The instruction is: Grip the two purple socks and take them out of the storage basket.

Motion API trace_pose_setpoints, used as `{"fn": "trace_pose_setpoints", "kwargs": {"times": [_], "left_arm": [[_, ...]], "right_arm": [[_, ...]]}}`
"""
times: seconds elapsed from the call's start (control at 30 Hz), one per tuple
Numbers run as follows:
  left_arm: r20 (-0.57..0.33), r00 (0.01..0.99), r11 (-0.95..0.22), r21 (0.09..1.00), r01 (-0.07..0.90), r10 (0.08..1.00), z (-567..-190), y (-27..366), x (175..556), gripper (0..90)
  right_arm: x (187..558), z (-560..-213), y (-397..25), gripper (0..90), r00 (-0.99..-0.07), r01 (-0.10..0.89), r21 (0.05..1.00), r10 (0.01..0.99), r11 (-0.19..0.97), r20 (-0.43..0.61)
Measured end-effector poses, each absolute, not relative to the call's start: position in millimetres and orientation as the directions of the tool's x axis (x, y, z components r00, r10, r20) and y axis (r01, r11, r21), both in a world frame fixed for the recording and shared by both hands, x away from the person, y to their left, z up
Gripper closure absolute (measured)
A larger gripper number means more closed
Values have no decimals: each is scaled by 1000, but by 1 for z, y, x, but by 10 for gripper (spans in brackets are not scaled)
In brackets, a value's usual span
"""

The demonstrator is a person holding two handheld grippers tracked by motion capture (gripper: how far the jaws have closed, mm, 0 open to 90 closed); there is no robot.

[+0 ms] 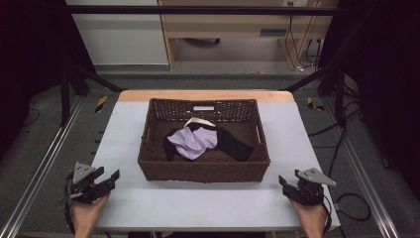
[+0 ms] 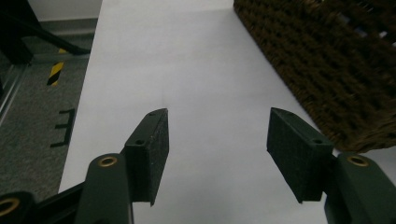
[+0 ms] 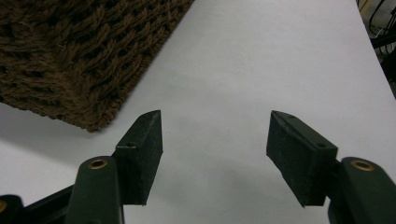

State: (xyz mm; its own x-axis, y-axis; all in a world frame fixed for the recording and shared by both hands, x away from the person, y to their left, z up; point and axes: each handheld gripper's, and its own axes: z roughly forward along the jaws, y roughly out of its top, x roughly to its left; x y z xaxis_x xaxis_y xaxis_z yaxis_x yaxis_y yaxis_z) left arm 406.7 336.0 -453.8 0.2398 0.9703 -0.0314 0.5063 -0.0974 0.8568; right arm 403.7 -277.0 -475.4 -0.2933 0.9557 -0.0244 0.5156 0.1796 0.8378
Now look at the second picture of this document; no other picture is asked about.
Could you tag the yellow black striped tape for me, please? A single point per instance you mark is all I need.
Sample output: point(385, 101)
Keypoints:
point(55, 71)

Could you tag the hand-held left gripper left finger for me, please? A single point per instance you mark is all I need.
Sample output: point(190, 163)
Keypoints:
point(146, 155)

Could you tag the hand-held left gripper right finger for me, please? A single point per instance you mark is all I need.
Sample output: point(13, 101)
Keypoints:
point(299, 155)

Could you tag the brown wicker basket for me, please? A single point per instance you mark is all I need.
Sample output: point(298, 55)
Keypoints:
point(330, 62)

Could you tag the black tape floor mark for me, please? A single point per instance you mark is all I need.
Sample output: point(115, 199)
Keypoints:
point(65, 127)

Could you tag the black metal stand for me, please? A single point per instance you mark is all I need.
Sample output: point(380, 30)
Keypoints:
point(21, 34)

